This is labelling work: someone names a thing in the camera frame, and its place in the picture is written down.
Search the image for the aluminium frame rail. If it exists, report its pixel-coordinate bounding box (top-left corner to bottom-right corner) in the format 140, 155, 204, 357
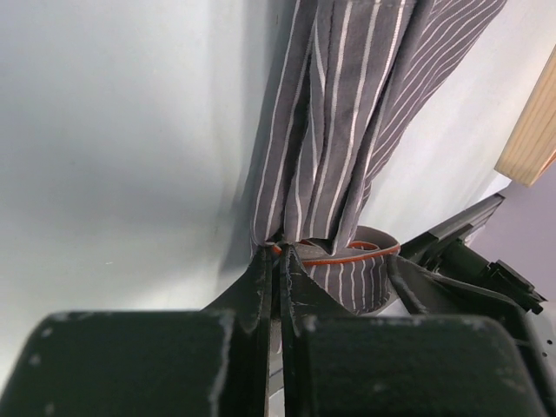
401, 193, 507, 257

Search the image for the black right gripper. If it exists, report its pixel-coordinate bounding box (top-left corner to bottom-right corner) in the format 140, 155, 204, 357
386, 193, 556, 417

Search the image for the wooden compartment tray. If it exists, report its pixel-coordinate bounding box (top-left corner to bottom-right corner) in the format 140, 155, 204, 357
495, 53, 555, 187

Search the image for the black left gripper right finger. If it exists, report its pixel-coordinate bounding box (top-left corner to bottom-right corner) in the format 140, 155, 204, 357
280, 246, 547, 416

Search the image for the grey striped underwear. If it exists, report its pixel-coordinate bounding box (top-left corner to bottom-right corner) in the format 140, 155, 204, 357
250, 1, 504, 314

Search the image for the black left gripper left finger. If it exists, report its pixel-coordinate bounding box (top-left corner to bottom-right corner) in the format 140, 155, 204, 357
8, 249, 273, 416

